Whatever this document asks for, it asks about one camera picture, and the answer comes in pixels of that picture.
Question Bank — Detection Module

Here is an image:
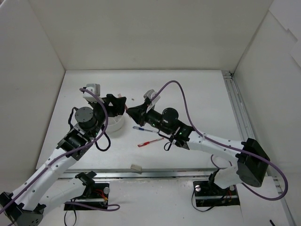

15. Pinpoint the white eraser block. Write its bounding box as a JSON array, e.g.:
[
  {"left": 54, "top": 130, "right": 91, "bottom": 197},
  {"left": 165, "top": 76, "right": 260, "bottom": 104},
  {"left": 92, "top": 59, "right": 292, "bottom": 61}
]
[{"left": 130, "top": 164, "right": 142, "bottom": 171}]

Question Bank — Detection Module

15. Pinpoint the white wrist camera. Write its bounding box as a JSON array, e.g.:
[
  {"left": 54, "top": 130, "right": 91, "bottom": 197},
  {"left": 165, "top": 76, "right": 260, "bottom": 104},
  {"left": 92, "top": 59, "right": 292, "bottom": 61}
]
[
  {"left": 143, "top": 89, "right": 160, "bottom": 109},
  {"left": 83, "top": 83, "right": 101, "bottom": 103}
]

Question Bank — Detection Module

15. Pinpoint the blue gel pen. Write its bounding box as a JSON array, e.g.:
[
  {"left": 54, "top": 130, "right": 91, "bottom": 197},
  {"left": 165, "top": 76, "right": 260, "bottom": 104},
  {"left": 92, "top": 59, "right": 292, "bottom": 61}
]
[{"left": 132, "top": 126, "right": 158, "bottom": 134}]

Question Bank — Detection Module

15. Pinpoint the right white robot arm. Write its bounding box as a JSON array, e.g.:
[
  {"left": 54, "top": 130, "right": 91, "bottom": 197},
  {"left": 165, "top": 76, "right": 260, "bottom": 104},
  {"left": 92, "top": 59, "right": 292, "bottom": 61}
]
[{"left": 126, "top": 99, "right": 269, "bottom": 194}]

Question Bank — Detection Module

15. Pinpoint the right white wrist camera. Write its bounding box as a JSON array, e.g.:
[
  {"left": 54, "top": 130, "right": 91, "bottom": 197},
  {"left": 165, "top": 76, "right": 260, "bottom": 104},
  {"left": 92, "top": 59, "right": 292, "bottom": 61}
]
[{"left": 143, "top": 89, "right": 160, "bottom": 109}]

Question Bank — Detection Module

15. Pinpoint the aluminium table rail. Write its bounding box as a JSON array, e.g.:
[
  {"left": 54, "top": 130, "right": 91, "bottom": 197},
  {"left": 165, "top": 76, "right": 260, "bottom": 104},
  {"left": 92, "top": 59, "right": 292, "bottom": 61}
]
[{"left": 222, "top": 71, "right": 296, "bottom": 226}]

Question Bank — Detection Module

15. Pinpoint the white round divided container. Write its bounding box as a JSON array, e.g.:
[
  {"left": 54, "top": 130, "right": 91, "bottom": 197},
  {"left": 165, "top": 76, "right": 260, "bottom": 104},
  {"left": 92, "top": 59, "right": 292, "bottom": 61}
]
[{"left": 106, "top": 115, "right": 125, "bottom": 133}]

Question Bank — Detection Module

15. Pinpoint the red gel pen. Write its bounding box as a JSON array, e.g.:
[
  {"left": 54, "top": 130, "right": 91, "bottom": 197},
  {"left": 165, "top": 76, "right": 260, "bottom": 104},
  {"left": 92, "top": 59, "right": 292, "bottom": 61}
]
[{"left": 137, "top": 137, "right": 164, "bottom": 147}]

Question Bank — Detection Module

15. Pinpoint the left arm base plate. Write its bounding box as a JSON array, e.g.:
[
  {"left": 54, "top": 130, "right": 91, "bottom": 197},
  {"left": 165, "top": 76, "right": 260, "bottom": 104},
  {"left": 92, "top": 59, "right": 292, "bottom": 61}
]
[{"left": 71, "top": 182, "right": 110, "bottom": 210}]

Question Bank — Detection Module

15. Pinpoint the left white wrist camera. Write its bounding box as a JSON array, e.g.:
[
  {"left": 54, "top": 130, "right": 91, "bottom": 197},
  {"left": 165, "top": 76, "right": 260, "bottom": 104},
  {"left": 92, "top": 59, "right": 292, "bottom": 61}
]
[{"left": 83, "top": 83, "right": 101, "bottom": 103}]

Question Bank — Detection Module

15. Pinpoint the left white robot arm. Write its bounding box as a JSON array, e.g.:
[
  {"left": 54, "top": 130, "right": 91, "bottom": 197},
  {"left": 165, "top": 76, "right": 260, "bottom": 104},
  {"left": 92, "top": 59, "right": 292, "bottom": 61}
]
[{"left": 0, "top": 94, "right": 126, "bottom": 226}]

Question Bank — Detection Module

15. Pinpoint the front aluminium rail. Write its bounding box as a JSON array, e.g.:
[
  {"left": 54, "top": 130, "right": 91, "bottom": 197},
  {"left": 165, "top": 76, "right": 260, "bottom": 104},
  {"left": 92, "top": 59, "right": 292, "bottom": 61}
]
[{"left": 58, "top": 167, "right": 217, "bottom": 180}]

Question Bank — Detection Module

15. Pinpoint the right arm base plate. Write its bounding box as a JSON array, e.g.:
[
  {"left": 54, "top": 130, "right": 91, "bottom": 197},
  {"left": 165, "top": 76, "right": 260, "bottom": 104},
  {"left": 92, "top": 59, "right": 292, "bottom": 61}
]
[{"left": 192, "top": 180, "right": 240, "bottom": 208}]

